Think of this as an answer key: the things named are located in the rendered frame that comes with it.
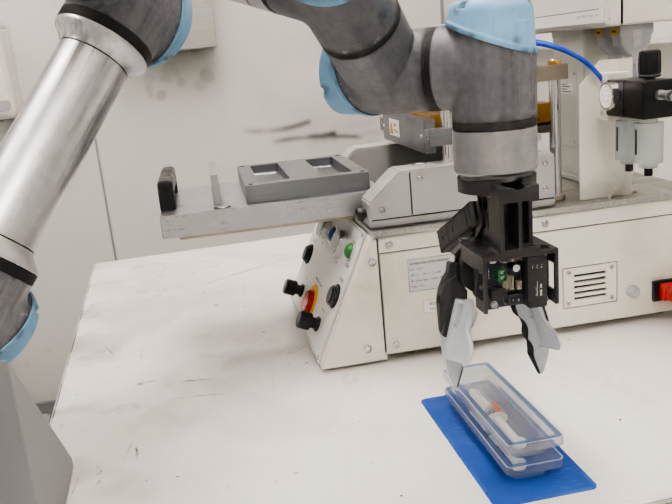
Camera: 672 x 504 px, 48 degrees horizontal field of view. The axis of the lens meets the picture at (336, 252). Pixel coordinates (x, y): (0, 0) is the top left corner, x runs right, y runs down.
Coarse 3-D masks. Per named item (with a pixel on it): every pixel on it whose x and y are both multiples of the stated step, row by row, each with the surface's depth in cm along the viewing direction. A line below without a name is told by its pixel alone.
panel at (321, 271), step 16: (336, 224) 114; (352, 224) 105; (320, 240) 121; (352, 240) 102; (320, 256) 117; (352, 256) 100; (304, 272) 125; (320, 272) 114; (336, 272) 105; (352, 272) 98; (304, 288) 121; (320, 288) 111; (320, 304) 109; (336, 304) 100; (320, 336) 103; (320, 352) 101
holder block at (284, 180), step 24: (240, 168) 115; (264, 168) 117; (288, 168) 110; (312, 168) 108; (336, 168) 114; (360, 168) 104; (264, 192) 99; (288, 192) 100; (312, 192) 100; (336, 192) 101
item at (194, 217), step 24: (192, 192) 113; (216, 192) 100; (240, 192) 109; (360, 192) 100; (168, 216) 96; (192, 216) 97; (216, 216) 98; (240, 216) 98; (264, 216) 99; (288, 216) 99; (312, 216) 100; (336, 216) 100
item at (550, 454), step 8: (456, 400) 83; (464, 408) 81; (472, 416) 79; (480, 424) 77; (480, 432) 76; (488, 432) 76; (488, 440) 74; (496, 448) 73; (552, 448) 72; (504, 456) 71; (512, 456) 71; (528, 456) 71; (536, 456) 71; (544, 456) 70; (552, 456) 70; (560, 456) 70; (512, 464) 70; (520, 464) 69; (528, 464) 69
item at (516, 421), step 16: (464, 368) 86; (480, 368) 85; (464, 384) 82; (480, 384) 81; (496, 384) 81; (480, 400) 78; (496, 400) 77; (512, 400) 77; (496, 416) 74; (512, 416) 74; (528, 416) 74; (512, 432) 71; (528, 432) 71; (544, 432) 70
